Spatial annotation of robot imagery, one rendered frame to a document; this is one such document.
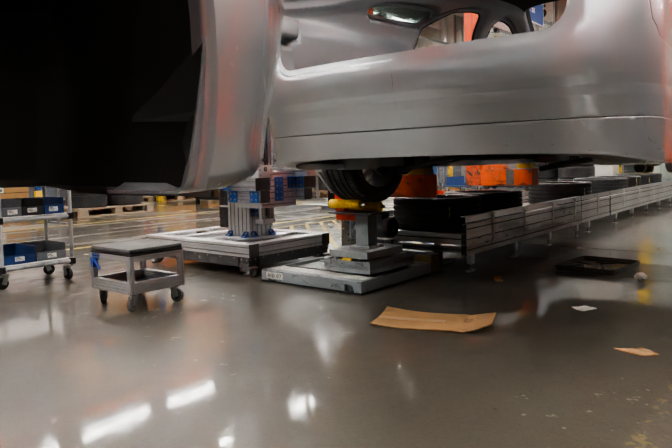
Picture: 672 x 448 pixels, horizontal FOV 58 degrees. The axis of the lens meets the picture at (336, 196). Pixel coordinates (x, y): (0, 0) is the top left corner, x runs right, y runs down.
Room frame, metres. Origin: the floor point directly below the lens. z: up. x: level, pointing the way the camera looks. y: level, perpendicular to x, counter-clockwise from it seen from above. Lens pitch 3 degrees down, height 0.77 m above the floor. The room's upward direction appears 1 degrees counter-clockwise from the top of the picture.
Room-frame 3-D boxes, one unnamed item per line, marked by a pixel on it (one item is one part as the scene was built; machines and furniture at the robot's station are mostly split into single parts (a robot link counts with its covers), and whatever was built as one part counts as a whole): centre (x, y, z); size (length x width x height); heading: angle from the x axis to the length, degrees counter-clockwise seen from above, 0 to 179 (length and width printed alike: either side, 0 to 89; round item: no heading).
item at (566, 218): (5.29, -1.33, 0.14); 2.47 x 0.85 x 0.27; 141
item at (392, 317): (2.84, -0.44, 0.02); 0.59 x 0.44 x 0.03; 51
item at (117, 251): (3.44, 1.16, 0.17); 0.43 x 0.36 x 0.34; 51
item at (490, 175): (5.87, -1.69, 0.69); 0.52 x 0.17 x 0.35; 51
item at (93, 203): (10.57, 4.04, 0.55); 1.40 x 0.80 x 1.09; 142
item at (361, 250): (3.90, -0.19, 0.32); 0.40 x 0.30 x 0.28; 141
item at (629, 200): (9.68, -4.92, 0.19); 6.82 x 0.86 x 0.39; 141
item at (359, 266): (3.92, -0.21, 0.13); 0.50 x 0.36 x 0.10; 141
